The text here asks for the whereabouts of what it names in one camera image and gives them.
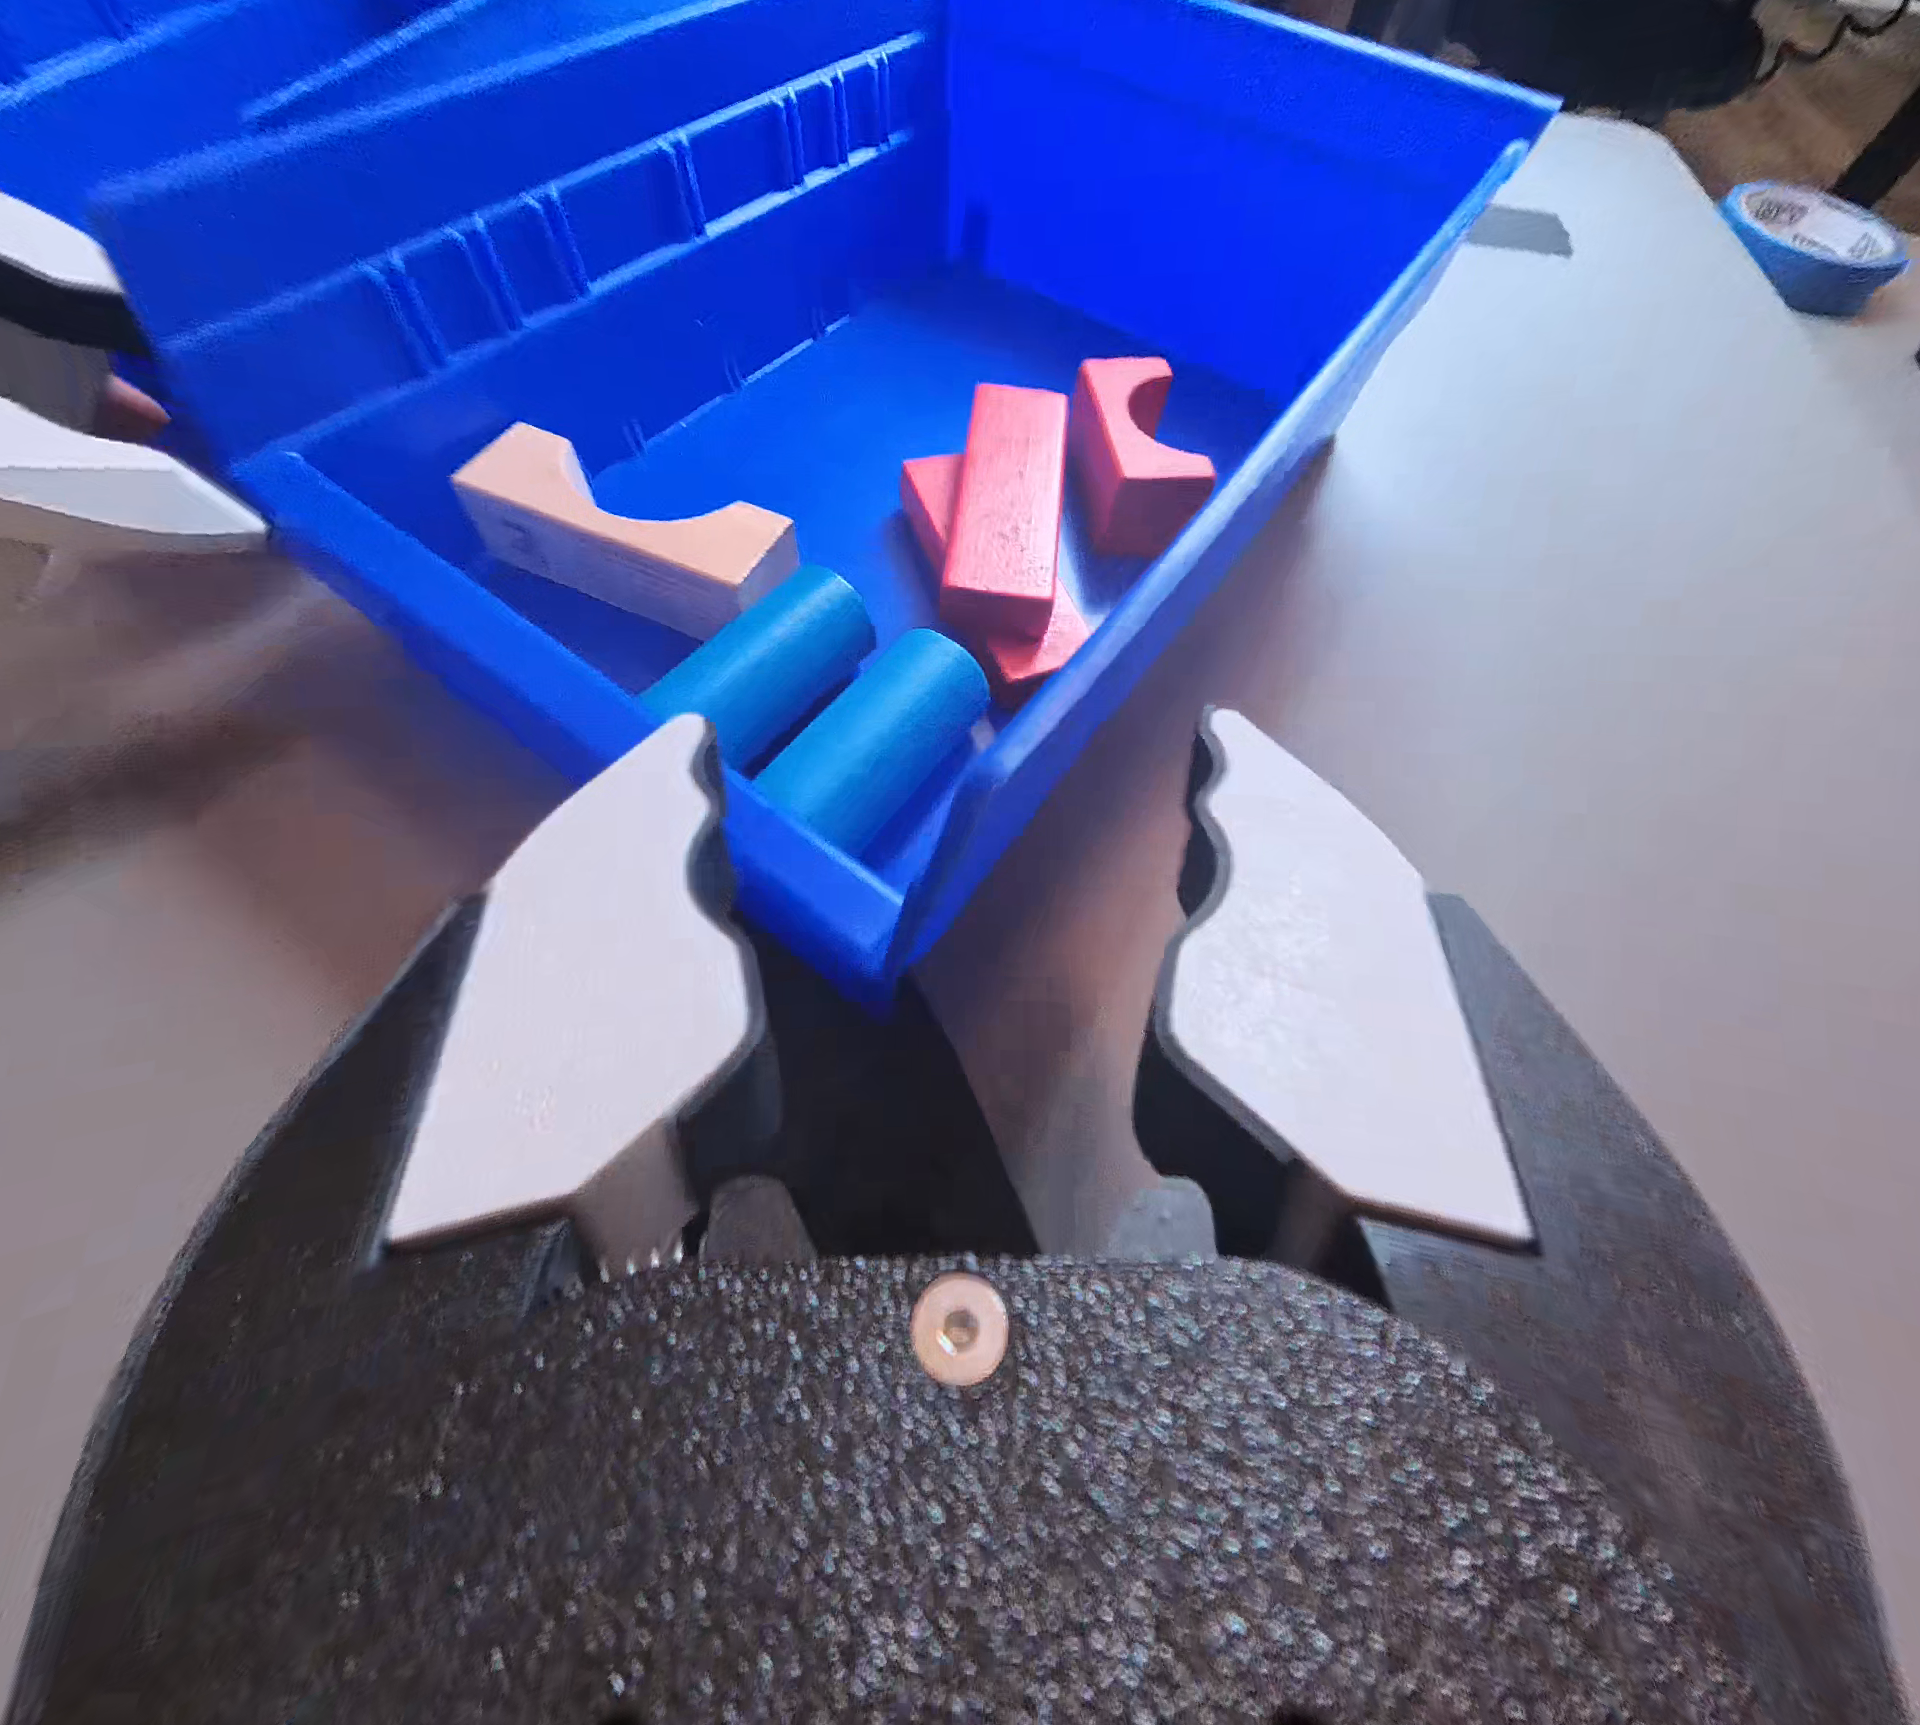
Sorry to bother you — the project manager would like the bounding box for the blue tape roll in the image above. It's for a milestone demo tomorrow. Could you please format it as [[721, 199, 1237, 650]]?
[[1720, 178, 1915, 317]]

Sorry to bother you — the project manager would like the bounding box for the teal wooden cylinder block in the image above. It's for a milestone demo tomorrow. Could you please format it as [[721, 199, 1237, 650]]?
[[754, 629, 996, 844]]

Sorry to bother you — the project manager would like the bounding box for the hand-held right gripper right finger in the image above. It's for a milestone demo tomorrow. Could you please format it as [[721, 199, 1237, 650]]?
[[1135, 707, 1539, 1277]]

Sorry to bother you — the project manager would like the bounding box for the red wooden arch block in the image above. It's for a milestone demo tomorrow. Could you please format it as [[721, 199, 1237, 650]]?
[[1068, 354, 1225, 560]]

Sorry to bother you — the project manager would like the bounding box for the pale wooden arch block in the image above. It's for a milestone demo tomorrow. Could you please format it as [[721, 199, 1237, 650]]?
[[450, 420, 804, 645]]

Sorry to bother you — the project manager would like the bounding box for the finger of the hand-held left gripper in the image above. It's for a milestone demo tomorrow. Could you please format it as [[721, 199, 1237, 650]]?
[[0, 190, 141, 429], [0, 394, 270, 560]]

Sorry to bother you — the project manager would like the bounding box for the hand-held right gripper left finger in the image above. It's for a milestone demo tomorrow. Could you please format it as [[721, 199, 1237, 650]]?
[[385, 715, 783, 1271]]

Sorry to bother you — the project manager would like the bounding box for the blue wooden cylinder block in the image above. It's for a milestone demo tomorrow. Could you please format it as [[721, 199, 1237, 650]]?
[[637, 565, 883, 771]]

